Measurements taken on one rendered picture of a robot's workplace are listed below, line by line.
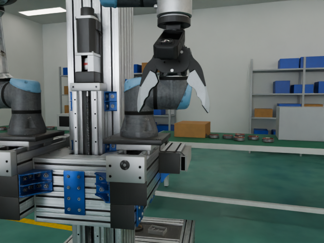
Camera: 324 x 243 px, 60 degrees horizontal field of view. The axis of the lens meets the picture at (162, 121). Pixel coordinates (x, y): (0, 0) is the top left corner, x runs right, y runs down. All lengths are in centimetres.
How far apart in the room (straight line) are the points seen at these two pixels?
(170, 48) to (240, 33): 651
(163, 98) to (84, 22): 48
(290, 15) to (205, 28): 186
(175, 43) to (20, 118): 88
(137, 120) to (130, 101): 8
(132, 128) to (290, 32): 619
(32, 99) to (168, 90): 57
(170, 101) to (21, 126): 61
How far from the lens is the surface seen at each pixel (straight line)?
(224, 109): 687
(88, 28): 127
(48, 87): 890
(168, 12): 61
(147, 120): 108
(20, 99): 128
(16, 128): 128
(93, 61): 124
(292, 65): 637
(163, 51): 52
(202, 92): 58
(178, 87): 106
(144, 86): 60
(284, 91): 632
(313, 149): 277
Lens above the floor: 119
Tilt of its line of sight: 5 degrees down
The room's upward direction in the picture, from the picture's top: straight up
